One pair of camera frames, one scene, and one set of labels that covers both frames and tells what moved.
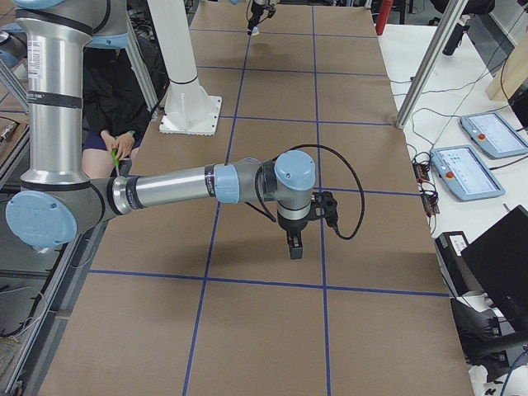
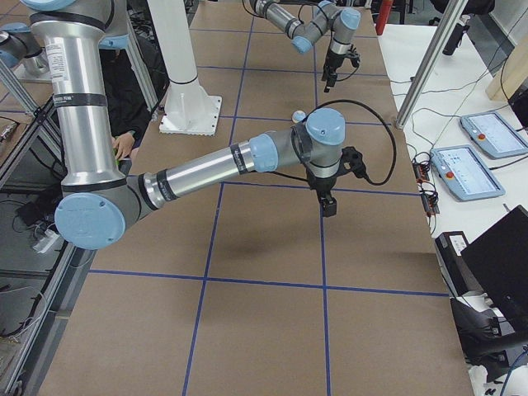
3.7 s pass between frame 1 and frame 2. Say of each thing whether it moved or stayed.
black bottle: stayed
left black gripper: moved
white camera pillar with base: stayed
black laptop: stayed
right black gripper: moved
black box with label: stayed
